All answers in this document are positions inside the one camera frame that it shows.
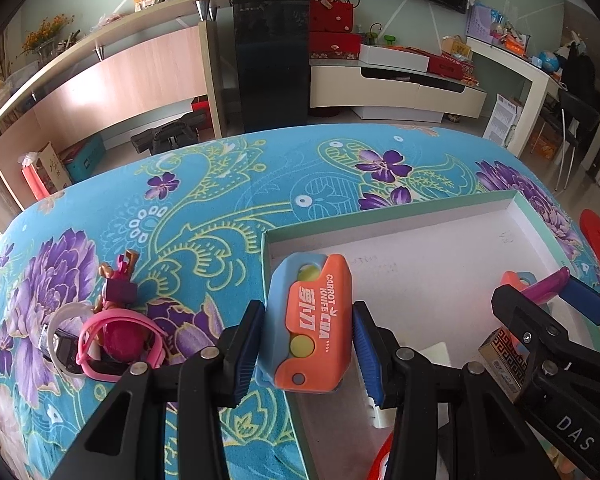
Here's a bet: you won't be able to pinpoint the orange and blue toy knife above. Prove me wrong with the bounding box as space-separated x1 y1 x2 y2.
254 252 353 392

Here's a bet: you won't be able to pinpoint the white flat box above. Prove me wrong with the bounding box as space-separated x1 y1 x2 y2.
358 42 431 73

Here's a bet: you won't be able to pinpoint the pink toy wristwatch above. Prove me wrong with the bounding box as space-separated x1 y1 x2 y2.
77 310 166 383

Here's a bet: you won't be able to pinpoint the white printed carton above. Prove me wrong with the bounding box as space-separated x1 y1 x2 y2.
482 94 525 148

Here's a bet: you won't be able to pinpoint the red gift box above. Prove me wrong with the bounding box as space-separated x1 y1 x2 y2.
308 31 362 60

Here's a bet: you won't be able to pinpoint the wooden sideboard shelf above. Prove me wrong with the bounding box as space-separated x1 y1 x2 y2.
0 0 231 196

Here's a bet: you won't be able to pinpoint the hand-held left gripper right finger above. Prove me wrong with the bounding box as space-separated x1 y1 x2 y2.
352 301 546 480

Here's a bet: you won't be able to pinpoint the white desk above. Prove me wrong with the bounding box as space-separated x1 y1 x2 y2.
466 35 561 158

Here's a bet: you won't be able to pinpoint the red handbag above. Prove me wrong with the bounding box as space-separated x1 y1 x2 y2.
308 0 355 35

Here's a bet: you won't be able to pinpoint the black chair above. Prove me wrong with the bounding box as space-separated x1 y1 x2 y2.
537 42 600 191

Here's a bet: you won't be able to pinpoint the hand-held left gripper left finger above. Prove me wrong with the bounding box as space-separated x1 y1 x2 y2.
52 300 266 480

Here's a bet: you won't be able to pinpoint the purple toy figurine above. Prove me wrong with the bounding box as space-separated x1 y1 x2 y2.
97 250 141 311

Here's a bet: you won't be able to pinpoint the black floor exercise device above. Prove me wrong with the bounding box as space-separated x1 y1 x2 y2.
130 112 212 156

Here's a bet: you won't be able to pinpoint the white block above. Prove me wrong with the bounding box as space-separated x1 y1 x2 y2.
364 341 453 429

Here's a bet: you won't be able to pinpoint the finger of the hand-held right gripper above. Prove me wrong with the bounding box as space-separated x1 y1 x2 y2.
560 277 600 326
491 285 576 403

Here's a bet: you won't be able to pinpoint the magenta lighter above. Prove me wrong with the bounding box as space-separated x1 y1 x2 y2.
525 266 572 306

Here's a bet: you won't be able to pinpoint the cream television stand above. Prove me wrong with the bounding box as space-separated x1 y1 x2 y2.
308 52 487 121

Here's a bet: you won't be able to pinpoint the yellow flowers in vase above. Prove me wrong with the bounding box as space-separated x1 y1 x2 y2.
20 15 76 58

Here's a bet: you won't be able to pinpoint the black small box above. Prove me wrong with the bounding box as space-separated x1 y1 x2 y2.
45 327 88 376

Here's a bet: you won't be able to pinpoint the gold patterned small box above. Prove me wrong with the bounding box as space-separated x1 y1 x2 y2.
480 327 531 401

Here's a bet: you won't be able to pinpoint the desk calendar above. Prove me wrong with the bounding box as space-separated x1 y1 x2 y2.
467 2 496 43

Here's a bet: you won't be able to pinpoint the orange carton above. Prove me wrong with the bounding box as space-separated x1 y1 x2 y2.
530 127 563 161

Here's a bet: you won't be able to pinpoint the white shallow cardboard box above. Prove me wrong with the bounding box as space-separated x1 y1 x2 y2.
261 190 600 480

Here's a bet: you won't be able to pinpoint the peach and blue small toy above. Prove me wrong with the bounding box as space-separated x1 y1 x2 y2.
500 270 537 291

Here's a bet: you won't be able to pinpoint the blue floral blanket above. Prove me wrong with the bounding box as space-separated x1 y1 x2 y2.
0 122 600 480

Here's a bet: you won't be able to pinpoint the red patterned flat boxes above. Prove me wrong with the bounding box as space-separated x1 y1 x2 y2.
427 52 478 81

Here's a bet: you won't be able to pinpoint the yellow carton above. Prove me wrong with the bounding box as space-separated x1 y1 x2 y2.
442 35 473 63

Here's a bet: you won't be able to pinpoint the black cabinet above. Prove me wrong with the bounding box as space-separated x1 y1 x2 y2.
231 0 311 133

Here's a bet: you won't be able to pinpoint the white toy watch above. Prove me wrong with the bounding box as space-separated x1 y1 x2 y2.
42 302 93 376

